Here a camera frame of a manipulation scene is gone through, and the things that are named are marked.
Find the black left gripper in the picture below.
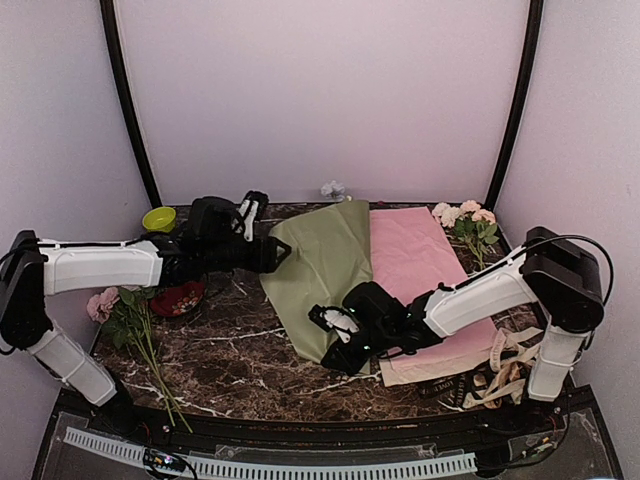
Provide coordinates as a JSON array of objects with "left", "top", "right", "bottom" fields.
[{"left": 201, "top": 232, "right": 288, "bottom": 272}]

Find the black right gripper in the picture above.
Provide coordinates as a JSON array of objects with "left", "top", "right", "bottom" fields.
[{"left": 321, "top": 322, "right": 395, "bottom": 376}]

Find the peach green wrapping paper sheet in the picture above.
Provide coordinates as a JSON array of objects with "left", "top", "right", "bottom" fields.
[{"left": 260, "top": 200, "right": 373, "bottom": 364}]

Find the blue flower stem bunch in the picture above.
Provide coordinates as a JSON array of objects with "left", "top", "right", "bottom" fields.
[{"left": 320, "top": 180, "right": 346, "bottom": 202}]

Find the black lettered ribbon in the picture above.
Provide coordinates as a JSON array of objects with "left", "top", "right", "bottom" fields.
[{"left": 418, "top": 361, "right": 491, "bottom": 407}]

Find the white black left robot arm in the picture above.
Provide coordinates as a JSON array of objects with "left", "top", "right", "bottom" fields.
[{"left": 1, "top": 230, "right": 292, "bottom": 436}]

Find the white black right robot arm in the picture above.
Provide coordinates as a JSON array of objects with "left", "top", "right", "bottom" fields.
[{"left": 309, "top": 226, "right": 613, "bottom": 434}]

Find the pink wrapping paper sheet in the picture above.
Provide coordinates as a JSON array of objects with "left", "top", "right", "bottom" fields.
[{"left": 369, "top": 205, "right": 499, "bottom": 388}]

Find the dark red floral bowl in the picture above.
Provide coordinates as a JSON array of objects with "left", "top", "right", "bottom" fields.
[{"left": 150, "top": 281, "right": 205, "bottom": 318}]

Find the lime green plastic bowl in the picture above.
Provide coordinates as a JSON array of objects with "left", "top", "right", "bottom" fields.
[{"left": 142, "top": 206, "right": 177, "bottom": 233}]

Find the cream ribbon pile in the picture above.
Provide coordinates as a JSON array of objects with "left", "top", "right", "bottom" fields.
[{"left": 462, "top": 327, "right": 543, "bottom": 410}]

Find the pink white rose bunch right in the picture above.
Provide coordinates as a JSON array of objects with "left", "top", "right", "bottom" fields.
[{"left": 431, "top": 200, "right": 498, "bottom": 270}]

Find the pink rose stem bunch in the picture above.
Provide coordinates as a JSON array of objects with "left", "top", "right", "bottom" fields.
[{"left": 86, "top": 286, "right": 193, "bottom": 433}]

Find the white slotted cable duct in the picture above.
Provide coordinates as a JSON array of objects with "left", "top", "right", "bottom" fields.
[{"left": 63, "top": 427, "right": 478, "bottom": 479}]

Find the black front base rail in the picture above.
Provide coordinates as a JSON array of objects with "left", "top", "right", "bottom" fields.
[{"left": 57, "top": 386, "right": 595, "bottom": 450}]

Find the black vertical frame post left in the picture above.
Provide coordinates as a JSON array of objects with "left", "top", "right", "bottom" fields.
[{"left": 99, "top": 0, "right": 162, "bottom": 208}]

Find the black vertical frame post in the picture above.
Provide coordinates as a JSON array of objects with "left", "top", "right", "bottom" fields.
[
  {"left": 99, "top": 0, "right": 162, "bottom": 208},
  {"left": 485, "top": 0, "right": 544, "bottom": 210}
]

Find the black vertical frame post right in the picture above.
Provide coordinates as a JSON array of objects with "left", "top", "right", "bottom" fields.
[{"left": 485, "top": 0, "right": 544, "bottom": 210}]

